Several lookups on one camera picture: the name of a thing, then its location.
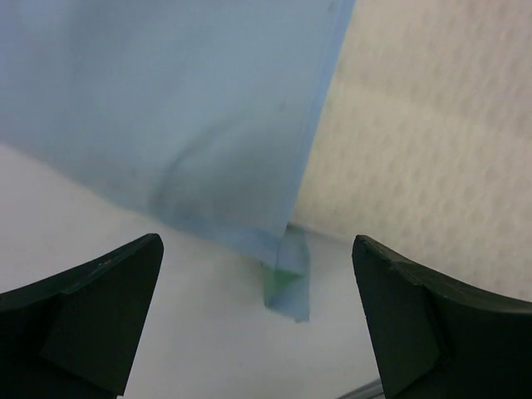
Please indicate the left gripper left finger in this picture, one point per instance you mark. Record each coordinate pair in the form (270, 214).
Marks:
(76, 333)

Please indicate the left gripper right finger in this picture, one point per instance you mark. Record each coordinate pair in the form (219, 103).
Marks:
(434, 336)

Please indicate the cream pillow with yellow edge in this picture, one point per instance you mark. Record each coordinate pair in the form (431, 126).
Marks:
(424, 142)

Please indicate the light blue pillowcase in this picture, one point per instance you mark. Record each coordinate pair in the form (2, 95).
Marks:
(201, 114)

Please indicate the aluminium frame rail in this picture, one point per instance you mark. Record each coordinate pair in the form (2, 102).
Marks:
(371, 390)

